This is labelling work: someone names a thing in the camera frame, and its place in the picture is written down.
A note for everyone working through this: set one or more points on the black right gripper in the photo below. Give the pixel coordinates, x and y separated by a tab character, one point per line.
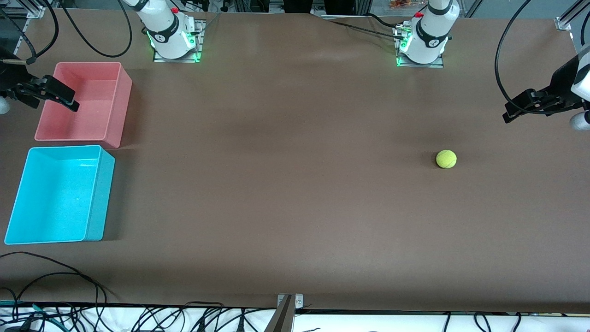
9	77

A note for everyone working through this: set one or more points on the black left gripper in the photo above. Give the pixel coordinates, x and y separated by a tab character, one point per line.
559	85

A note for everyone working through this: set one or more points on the yellow-green tennis ball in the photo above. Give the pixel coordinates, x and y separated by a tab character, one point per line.
446	159

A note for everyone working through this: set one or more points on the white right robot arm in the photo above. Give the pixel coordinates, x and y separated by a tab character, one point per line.
168	41

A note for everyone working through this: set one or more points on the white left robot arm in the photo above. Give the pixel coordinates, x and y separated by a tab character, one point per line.
428	41

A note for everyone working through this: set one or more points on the pink plastic bin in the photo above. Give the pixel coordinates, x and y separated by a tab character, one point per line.
87	101

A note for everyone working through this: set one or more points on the blue plastic bin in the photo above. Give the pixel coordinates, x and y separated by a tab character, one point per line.
55	198

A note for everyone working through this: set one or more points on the orange snack bag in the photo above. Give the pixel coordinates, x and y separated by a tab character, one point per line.
401	3

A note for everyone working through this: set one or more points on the aluminium frame profile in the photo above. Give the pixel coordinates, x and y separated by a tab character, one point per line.
36	11
564	23

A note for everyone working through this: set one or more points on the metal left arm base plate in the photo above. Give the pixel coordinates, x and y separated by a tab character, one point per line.
433	65

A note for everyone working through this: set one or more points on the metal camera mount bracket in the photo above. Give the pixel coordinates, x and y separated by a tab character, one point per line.
298	300

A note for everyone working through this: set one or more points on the metal camera mount bar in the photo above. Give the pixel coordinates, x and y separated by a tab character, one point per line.
281	320

